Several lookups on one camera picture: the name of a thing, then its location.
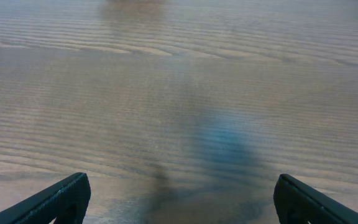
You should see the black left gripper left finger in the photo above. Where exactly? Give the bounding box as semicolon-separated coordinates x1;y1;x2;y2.
0;172;91;224

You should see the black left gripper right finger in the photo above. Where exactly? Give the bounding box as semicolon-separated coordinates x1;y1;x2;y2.
273;174;358;224

